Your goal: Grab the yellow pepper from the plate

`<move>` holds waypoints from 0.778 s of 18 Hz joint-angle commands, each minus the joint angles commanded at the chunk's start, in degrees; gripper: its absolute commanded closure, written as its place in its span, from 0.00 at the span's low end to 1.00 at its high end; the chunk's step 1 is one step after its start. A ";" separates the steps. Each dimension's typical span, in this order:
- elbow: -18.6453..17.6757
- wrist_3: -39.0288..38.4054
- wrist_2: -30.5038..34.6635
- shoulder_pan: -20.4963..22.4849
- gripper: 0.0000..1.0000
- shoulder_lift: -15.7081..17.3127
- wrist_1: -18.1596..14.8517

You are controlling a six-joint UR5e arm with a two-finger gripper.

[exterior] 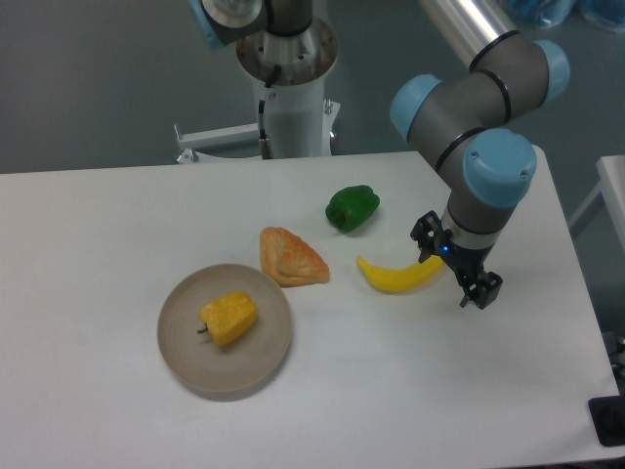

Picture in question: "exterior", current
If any white table at right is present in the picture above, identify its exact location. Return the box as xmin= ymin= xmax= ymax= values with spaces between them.
xmin=567 ymin=154 xmax=624 ymax=243

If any yellow bell pepper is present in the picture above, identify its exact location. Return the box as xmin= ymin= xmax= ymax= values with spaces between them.
xmin=199 ymin=291 xmax=258 ymax=347

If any beige round plate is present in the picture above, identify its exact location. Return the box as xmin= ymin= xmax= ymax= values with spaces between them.
xmin=157 ymin=264 xmax=292 ymax=401

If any green bell pepper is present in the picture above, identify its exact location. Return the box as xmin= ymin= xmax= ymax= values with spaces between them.
xmin=325 ymin=185 xmax=380 ymax=233

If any black cable with connector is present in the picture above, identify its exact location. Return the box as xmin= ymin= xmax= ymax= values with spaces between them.
xmin=257 ymin=64 xmax=282 ymax=160

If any orange pastry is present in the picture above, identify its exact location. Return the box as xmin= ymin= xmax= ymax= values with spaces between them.
xmin=260 ymin=227 xmax=330 ymax=287

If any blue plastic bag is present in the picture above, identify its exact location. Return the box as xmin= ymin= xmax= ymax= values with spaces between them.
xmin=499 ymin=0 xmax=624 ymax=33

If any yellow banana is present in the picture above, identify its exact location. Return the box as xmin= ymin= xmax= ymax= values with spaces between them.
xmin=356 ymin=256 xmax=444 ymax=294

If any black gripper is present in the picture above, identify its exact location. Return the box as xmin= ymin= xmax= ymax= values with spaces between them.
xmin=410 ymin=211 xmax=503 ymax=310

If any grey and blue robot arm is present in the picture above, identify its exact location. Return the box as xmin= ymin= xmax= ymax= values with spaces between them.
xmin=190 ymin=1 xmax=570 ymax=308

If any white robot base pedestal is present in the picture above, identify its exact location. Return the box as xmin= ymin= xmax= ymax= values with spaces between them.
xmin=176 ymin=17 xmax=341 ymax=163

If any black device at table edge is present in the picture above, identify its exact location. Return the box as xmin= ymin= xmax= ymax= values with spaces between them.
xmin=588 ymin=396 xmax=624 ymax=448

